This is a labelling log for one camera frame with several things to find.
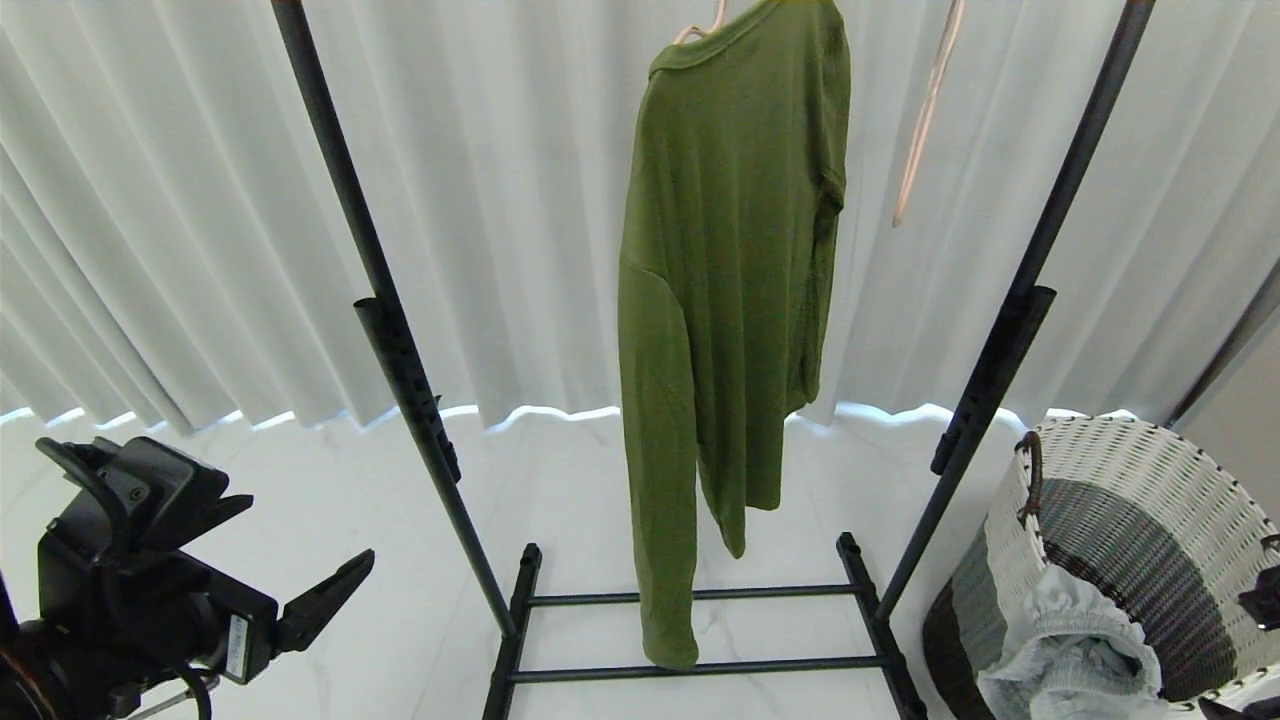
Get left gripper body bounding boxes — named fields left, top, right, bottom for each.
left=18, top=543, right=281, bottom=717

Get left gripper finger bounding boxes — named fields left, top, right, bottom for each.
left=180, top=493, right=256, bottom=548
left=275, top=547, right=377, bottom=656

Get green long-sleeved shirt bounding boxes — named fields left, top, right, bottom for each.
left=616, top=0, right=854, bottom=671

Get pink clothes hanger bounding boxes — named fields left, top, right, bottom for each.
left=670, top=0, right=731, bottom=47
left=890, top=0, right=968, bottom=230

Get black clothes rack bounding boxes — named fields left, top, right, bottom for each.
left=268, top=0, right=1161, bottom=720

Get white laundry basket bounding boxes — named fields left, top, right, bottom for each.
left=920, top=413, right=1280, bottom=720

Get white curtain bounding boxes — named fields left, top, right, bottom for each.
left=0, top=0, right=1280, bottom=436

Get pale grey shorts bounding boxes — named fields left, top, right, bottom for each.
left=976, top=563, right=1173, bottom=720

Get black cable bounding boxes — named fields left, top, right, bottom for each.
left=35, top=436, right=216, bottom=720

